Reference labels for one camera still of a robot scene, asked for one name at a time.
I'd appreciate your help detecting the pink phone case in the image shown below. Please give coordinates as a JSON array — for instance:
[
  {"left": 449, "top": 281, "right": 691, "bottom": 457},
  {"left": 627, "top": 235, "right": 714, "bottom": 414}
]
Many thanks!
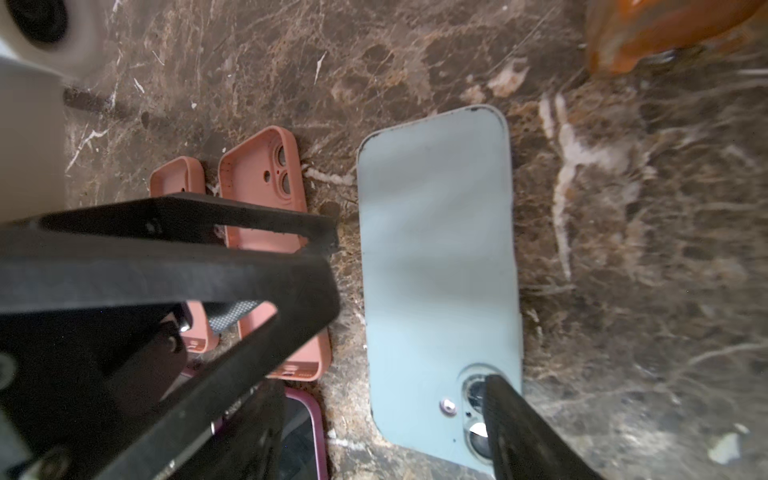
[
  {"left": 149, "top": 157, "right": 219, "bottom": 354},
  {"left": 218, "top": 126, "right": 332, "bottom": 382}
]

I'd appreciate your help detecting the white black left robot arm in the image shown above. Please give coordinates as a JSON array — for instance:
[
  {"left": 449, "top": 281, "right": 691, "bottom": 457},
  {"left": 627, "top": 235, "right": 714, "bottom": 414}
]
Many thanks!
[{"left": 1, "top": 1, "right": 340, "bottom": 479}]

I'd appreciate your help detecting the phone with black screen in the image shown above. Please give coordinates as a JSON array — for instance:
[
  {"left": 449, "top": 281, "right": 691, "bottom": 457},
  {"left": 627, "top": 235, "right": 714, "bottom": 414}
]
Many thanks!
[{"left": 278, "top": 387, "right": 330, "bottom": 480}]

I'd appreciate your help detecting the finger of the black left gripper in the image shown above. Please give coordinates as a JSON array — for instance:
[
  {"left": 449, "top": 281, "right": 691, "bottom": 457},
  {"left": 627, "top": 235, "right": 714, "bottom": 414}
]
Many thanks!
[{"left": 35, "top": 192, "right": 339, "bottom": 255}]

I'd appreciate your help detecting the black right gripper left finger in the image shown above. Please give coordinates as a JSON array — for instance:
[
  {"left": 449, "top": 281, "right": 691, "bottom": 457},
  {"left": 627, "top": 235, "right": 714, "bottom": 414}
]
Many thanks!
[{"left": 173, "top": 380, "right": 285, "bottom": 480}]

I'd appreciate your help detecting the red sweet pepper spice jar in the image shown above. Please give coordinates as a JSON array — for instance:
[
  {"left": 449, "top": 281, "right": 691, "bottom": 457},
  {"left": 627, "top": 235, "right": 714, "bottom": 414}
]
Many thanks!
[{"left": 586, "top": 0, "right": 767, "bottom": 75}]

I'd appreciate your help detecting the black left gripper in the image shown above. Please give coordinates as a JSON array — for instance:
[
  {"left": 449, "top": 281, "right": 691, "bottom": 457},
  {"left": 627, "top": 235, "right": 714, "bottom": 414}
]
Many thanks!
[{"left": 1, "top": 227, "right": 340, "bottom": 479}]

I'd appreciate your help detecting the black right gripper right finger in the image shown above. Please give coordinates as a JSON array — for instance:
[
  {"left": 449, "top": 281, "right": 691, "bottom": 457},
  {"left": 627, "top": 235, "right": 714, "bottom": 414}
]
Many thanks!
[{"left": 483, "top": 375, "right": 602, "bottom": 480}]

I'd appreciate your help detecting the light blue cased phone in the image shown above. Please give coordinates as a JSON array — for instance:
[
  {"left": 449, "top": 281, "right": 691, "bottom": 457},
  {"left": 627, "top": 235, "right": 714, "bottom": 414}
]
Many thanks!
[{"left": 357, "top": 105, "right": 524, "bottom": 474}]

